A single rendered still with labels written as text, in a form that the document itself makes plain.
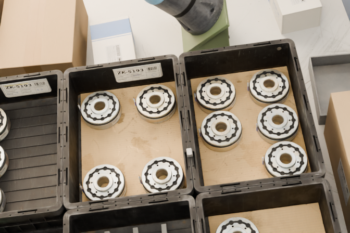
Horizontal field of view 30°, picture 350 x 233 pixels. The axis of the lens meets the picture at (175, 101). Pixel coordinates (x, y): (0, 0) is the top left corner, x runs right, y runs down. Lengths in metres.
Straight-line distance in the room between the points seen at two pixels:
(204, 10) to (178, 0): 0.09
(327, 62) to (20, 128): 0.88
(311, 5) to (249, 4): 0.22
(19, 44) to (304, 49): 0.83
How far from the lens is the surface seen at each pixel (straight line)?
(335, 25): 2.04
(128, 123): 1.71
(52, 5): 1.97
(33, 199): 1.67
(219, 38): 1.88
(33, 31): 1.92
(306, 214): 1.57
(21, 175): 1.71
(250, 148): 1.64
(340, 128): 1.60
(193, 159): 1.52
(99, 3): 2.15
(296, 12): 1.95
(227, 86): 1.71
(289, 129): 1.64
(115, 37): 1.93
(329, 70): 1.93
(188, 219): 1.57
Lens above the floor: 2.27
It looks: 57 degrees down
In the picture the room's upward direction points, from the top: 11 degrees counter-clockwise
